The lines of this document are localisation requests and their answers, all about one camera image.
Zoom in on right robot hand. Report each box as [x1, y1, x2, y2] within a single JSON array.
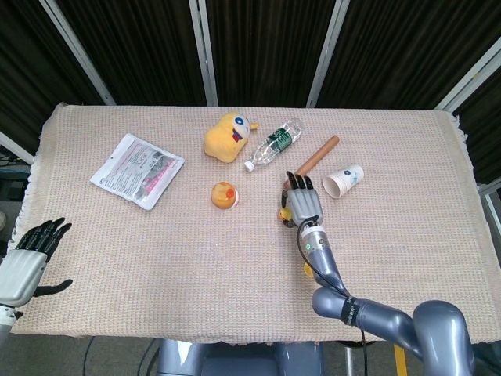
[[279, 171, 326, 229]]

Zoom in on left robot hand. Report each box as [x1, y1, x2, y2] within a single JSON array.
[[0, 217, 74, 309]]

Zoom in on yellow plush toy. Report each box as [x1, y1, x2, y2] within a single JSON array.
[[203, 111, 261, 163]]

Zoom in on white paper cup stack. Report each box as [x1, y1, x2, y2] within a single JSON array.
[[321, 164, 365, 201]]

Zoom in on wooden rolling pin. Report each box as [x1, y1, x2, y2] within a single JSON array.
[[294, 135, 340, 178]]

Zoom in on clear plastic water bottle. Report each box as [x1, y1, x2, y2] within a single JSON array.
[[243, 118, 305, 172]]

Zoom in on yellow fruit jelly cup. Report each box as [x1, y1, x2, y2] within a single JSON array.
[[211, 181, 240, 211]]

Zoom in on beige woven tablecloth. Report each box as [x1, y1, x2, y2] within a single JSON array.
[[7, 102, 501, 348]]

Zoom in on white printed plastic pouch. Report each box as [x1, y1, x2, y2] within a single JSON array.
[[89, 132, 186, 212]]

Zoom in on dark pleated curtain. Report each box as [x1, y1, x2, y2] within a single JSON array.
[[0, 0, 501, 185]]

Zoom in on black floor cable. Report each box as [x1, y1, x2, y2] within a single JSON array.
[[81, 336, 96, 376]]

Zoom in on white frame post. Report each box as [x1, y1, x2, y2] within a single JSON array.
[[433, 37, 501, 113], [188, 0, 219, 107], [305, 0, 351, 108], [38, 0, 117, 107]]

